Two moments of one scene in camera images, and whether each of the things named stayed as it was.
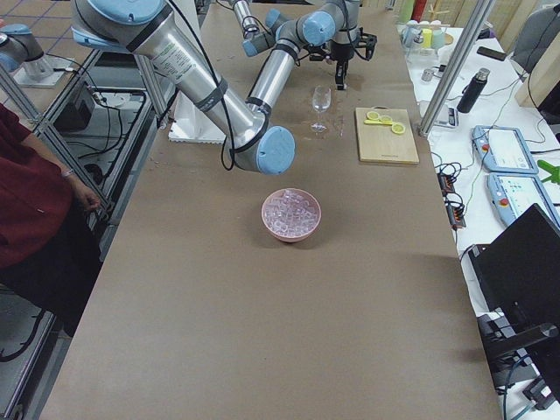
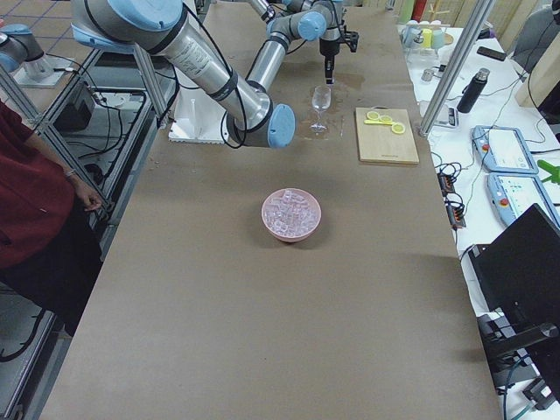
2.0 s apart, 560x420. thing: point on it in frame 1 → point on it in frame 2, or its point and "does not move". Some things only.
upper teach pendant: (503, 150) does not move
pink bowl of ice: (290, 214) does not move
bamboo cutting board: (379, 143) does not move
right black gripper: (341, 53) → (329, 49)
